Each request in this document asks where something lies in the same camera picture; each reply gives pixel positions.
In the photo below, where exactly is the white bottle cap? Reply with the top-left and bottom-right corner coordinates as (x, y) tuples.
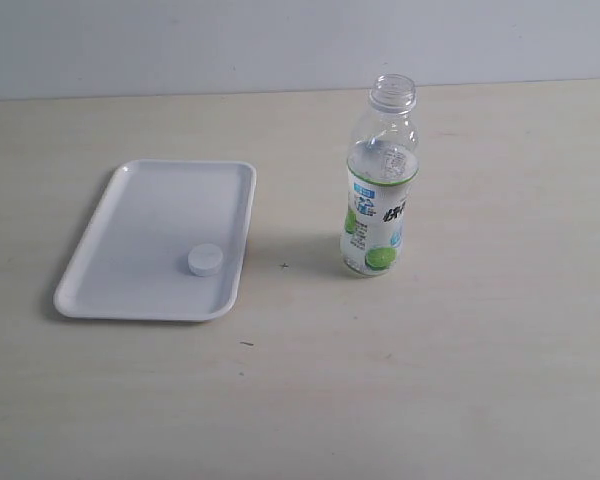
(187, 243), (224, 277)

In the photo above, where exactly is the clear plastic drink bottle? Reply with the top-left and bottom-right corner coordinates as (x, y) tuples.
(340, 74), (419, 277)

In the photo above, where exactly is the white rectangular plastic tray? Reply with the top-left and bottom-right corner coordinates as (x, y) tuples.
(53, 159), (256, 322)

